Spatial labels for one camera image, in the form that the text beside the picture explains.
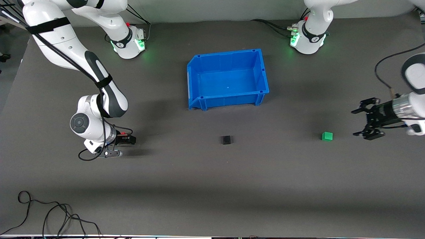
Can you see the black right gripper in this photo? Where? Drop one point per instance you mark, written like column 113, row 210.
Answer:
column 122, row 139

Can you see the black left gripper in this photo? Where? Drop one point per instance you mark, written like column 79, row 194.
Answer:
column 382, row 115

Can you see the green cube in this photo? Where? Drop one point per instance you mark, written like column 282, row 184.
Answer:
column 327, row 136

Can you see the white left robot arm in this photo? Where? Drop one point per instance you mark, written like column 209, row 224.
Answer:
column 313, row 33

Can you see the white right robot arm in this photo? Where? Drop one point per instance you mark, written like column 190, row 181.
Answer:
column 66, row 43

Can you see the black cube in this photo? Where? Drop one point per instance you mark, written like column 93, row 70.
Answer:
column 226, row 140

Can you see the blue plastic storage bin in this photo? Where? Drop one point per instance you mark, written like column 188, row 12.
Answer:
column 229, row 83

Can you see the black chair caster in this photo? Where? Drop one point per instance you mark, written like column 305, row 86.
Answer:
column 4, row 57

